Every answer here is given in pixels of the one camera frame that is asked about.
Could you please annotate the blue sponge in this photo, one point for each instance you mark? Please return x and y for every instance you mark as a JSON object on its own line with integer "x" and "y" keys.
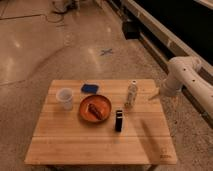
{"x": 90, "y": 88}

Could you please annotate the orange plate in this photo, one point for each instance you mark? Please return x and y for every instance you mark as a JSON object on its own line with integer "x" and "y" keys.
{"x": 102, "y": 103}

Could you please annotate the wooden table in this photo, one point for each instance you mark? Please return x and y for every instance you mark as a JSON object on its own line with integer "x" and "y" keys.
{"x": 62, "y": 137}

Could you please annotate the white pointed end effector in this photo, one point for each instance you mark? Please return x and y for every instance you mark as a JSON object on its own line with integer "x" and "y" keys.
{"x": 155, "y": 94}

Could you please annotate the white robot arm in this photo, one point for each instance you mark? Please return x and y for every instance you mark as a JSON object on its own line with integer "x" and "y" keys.
{"x": 183, "y": 71}

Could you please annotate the white plastic bottle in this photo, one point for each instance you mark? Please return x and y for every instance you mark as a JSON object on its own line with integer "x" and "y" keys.
{"x": 131, "y": 94}

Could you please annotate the brown food piece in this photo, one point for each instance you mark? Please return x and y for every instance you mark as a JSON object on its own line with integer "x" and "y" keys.
{"x": 93, "y": 109}

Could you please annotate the black box on floor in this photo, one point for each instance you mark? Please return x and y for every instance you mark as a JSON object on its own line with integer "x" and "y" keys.
{"x": 130, "y": 30}

